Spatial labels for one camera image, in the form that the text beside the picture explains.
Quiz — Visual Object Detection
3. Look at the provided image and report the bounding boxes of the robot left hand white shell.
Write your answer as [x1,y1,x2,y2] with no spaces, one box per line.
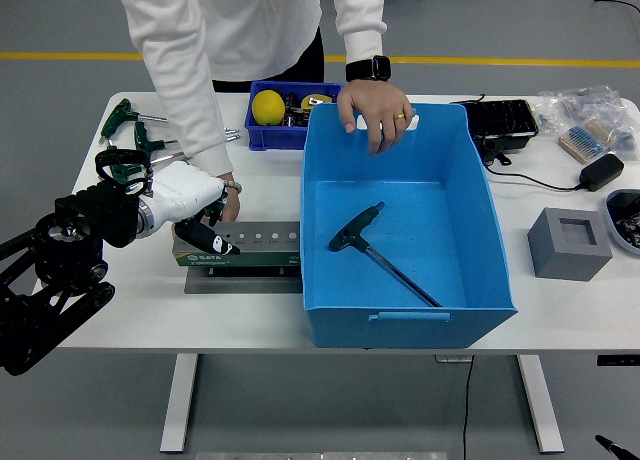
[147,160,241,258]

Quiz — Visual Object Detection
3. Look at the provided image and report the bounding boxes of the robot right hand black fingers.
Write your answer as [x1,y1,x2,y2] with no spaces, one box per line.
[594,433,636,460]

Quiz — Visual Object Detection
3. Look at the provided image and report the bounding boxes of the person's left hand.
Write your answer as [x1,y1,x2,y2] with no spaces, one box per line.
[336,78,416,156]

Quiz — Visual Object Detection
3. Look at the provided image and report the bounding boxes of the person's right hand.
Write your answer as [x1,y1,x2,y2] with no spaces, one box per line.
[214,172,242,226]

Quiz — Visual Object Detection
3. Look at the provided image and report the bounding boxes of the metal hex key stand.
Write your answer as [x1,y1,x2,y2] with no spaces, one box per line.
[172,220,304,295]

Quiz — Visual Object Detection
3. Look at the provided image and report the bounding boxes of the large light blue plastic box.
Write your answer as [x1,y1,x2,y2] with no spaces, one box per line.
[300,102,518,350]

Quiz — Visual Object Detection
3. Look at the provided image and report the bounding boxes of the large green T-handle hex key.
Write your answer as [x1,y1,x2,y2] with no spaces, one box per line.
[328,201,444,309]

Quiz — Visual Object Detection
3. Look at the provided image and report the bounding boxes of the black wristwatch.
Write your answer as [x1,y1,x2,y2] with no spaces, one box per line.
[344,54,393,83]

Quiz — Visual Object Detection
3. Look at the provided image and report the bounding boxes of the yellow tape measure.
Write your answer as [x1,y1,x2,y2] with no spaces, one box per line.
[299,93,335,112]

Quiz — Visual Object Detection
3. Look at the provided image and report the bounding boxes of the white table leg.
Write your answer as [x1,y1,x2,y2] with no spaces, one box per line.
[159,353,200,454]
[517,354,566,454]

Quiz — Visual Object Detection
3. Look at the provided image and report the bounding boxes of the small dark blue parts bin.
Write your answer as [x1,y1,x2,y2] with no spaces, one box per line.
[244,80,345,151]

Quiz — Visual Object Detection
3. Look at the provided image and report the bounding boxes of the black roll in bin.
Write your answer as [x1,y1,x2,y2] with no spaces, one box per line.
[283,92,309,129]

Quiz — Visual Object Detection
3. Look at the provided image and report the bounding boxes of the black table control panel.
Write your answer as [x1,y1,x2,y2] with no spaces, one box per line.
[597,353,640,367]

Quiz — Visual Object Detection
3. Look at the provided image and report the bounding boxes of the yellow ball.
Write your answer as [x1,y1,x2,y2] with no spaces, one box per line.
[251,89,287,127]

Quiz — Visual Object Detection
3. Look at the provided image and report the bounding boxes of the black plastic tray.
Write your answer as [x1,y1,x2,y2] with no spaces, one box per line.
[449,98,541,154]

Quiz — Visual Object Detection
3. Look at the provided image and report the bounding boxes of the person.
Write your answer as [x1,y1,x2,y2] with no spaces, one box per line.
[110,0,386,94]

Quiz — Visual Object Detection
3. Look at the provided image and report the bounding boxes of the grey cube with square recess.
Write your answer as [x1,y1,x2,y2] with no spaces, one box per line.
[527,207,614,282]

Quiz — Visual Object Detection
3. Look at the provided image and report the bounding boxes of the clear plastic bags with parts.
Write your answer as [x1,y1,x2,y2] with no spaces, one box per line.
[537,84,640,166]

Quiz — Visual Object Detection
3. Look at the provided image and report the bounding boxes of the blue resistor strip pack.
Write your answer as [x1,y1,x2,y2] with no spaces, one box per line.
[558,118,617,164]

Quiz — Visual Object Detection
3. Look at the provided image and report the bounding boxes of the grey bowl with small parts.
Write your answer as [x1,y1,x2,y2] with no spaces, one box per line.
[603,189,640,254]

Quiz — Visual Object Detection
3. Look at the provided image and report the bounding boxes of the black power adapter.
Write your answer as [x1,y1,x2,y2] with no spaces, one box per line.
[578,153,626,192]

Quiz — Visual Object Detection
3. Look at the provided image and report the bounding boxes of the thick-shaft green T-handle hex key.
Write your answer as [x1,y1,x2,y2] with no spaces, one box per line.
[107,151,187,177]

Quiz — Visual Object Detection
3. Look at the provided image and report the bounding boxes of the black hanging cable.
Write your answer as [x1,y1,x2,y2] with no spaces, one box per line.
[460,354,475,460]

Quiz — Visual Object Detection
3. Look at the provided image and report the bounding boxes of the black adapter cable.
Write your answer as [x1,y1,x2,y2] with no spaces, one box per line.
[483,149,585,191]

